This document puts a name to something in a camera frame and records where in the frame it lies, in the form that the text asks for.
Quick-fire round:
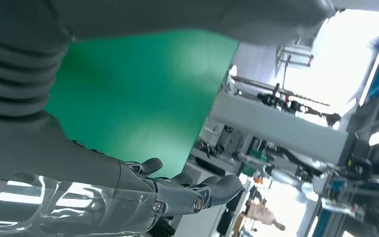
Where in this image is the green table mat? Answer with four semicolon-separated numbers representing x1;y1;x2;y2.
45;28;241;179

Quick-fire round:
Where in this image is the green crate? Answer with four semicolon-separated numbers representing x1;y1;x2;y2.
241;148;267;178

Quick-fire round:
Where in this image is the white robot stand machine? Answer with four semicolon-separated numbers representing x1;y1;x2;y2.
208;91;351;165

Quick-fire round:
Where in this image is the person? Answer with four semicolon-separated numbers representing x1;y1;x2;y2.
246;200;287;232

